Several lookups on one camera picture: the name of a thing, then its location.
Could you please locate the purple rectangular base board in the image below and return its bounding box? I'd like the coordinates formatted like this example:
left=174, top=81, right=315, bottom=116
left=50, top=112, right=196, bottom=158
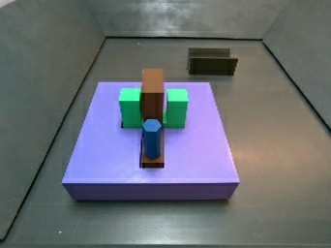
left=61, top=82, right=239, bottom=201

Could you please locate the green U-shaped block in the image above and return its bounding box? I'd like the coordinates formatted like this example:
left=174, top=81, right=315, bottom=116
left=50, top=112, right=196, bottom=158
left=118, top=88, right=188, bottom=129

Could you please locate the blue hexagonal peg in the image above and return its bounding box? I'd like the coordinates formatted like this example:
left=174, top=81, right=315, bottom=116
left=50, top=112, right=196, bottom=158
left=142, top=119, right=161, bottom=159

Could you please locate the brown L-shaped block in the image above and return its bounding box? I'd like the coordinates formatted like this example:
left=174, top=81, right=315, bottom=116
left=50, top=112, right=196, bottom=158
left=141, top=69, right=164, bottom=169

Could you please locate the black angle bracket holder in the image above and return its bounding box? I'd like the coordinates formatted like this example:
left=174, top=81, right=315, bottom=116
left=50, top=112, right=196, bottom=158
left=186, top=47, right=237, bottom=76

